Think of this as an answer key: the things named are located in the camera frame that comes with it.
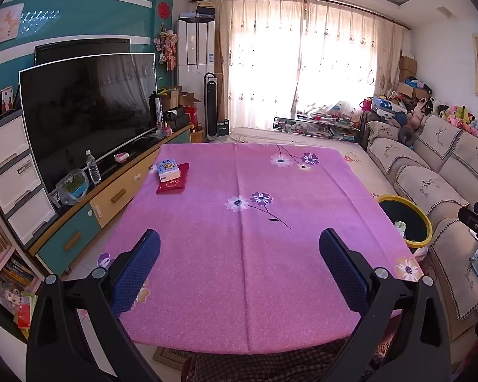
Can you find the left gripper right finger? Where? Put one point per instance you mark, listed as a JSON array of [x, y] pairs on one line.
[[419, 350]]

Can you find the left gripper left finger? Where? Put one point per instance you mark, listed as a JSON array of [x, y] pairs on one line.
[[57, 348]]

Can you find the green coconut water bottle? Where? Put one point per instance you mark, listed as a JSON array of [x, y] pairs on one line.
[[401, 228]]

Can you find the yellow rimmed black trash bin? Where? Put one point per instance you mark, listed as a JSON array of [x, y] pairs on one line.
[[419, 229]]

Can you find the beige sofa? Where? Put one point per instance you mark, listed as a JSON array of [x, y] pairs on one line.
[[439, 174]]

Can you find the tv stand cabinet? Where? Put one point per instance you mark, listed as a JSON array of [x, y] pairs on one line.
[[65, 238]]

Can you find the plush toys pile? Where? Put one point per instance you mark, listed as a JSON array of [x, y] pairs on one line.
[[401, 118]]

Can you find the clear plastic container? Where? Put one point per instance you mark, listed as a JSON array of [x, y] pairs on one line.
[[73, 187]]

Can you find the clear water bottle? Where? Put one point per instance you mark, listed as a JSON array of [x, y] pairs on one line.
[[91, 164]]

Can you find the glass coffee table with clutter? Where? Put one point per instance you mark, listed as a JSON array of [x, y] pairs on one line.
[[332, 124]]

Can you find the white drawer cabinet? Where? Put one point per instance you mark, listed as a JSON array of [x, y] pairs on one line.
[[24, 201]]

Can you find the pink floral tablecloth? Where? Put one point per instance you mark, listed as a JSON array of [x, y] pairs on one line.
[[239, 270]]

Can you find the red envelope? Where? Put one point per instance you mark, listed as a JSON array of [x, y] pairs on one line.
[[176, 185]]

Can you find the blue tissue pack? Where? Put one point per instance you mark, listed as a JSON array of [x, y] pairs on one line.
[[168, 170]]

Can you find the large black television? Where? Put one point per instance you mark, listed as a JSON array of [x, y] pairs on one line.
[[89, 104]]

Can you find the cardboard boxes by television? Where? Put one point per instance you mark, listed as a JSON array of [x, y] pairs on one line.
[[173, 96]]

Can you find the white curtains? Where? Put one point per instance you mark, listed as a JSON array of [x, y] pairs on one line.
[[280, 58]]

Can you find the black tower fan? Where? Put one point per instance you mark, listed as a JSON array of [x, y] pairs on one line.
[[211, 108]]

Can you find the pink flower decoration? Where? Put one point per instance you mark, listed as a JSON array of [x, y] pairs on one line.
[[166, 44]]

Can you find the white air conditioner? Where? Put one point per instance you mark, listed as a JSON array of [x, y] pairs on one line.
[[195, 53]]

